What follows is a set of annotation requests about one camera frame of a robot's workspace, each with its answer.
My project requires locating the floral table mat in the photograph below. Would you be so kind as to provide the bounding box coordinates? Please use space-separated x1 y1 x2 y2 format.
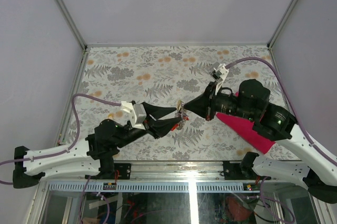
59 45 285 161

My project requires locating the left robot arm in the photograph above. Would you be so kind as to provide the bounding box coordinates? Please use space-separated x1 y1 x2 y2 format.
12 101 182 189

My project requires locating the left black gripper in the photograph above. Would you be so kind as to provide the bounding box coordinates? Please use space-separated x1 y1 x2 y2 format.
116 104 183 150

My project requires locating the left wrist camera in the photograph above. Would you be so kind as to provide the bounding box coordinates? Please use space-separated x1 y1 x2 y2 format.
121 101 147 130

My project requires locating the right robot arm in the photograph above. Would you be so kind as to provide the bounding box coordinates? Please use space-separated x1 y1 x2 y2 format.
184 79 336 204

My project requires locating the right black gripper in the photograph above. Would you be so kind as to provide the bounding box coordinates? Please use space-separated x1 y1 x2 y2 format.
184 80 256 121

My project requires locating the pink cloth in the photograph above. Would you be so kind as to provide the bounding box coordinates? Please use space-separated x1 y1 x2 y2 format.
216 113 274 154

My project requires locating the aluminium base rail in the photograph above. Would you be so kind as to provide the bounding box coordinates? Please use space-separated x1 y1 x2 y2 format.
48 161 261 192

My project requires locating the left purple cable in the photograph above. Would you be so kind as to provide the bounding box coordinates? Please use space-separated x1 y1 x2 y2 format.
0 93 124 186

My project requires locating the key bunch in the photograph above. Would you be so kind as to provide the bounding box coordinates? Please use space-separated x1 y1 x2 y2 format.
171 100 189 131

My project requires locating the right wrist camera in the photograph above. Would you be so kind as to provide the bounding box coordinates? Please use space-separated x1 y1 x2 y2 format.
210 62 229 95

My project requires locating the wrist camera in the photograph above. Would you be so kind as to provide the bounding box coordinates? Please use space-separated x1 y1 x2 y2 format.
121 101 147 130
210 62 229 95

